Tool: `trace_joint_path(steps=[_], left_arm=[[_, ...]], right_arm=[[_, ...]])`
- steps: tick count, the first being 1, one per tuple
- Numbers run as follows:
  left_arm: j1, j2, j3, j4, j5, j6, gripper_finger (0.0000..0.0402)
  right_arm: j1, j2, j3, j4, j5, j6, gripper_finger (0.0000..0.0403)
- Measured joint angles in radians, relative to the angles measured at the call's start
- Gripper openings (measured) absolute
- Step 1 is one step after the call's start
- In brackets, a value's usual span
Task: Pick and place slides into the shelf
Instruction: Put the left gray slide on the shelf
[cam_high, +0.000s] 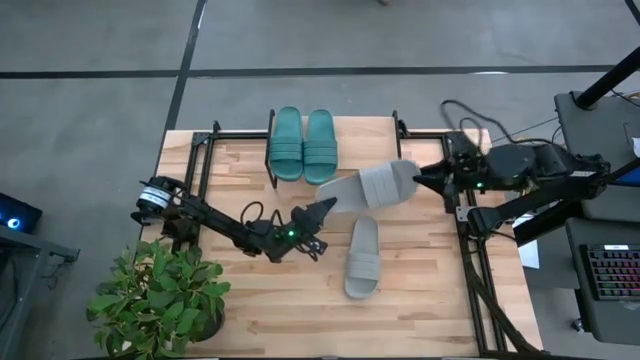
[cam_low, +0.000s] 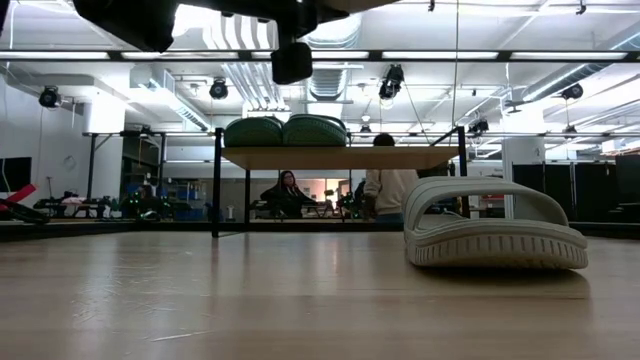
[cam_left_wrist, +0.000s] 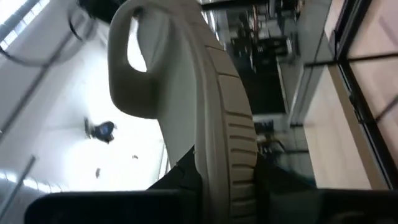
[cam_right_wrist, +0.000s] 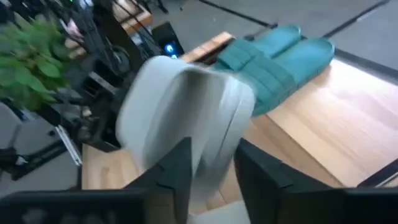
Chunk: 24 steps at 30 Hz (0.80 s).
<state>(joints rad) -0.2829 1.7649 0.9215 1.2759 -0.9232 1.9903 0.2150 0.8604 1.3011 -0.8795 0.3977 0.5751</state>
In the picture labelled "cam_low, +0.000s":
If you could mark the black wall monitor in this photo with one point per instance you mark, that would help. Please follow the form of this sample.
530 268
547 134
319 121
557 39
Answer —
15 172

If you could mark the black table frame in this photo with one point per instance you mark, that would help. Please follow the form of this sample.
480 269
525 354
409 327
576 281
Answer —
300 226

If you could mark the black curved object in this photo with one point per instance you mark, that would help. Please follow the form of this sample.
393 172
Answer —
25 212

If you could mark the black partition panels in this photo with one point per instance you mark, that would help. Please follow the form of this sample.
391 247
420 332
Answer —
590 190

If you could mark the black background rig frame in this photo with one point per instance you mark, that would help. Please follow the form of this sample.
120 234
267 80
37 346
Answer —
91 165

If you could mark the red bar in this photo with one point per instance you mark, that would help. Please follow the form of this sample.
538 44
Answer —
22 194

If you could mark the wooden shelf with black legs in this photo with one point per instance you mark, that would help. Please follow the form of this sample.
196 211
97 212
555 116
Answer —
340 157

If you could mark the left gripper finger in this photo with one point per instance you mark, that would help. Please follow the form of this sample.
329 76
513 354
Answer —
292 64

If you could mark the teal slide sandal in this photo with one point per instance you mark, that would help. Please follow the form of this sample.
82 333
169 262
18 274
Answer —
315 131
252 132

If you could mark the person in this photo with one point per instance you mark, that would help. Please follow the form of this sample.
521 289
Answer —
387 192
287 197

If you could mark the black ceiling-hung camera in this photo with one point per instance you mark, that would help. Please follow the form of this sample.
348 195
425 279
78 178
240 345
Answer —
50 97
572 91
392 82
218 90
480 126

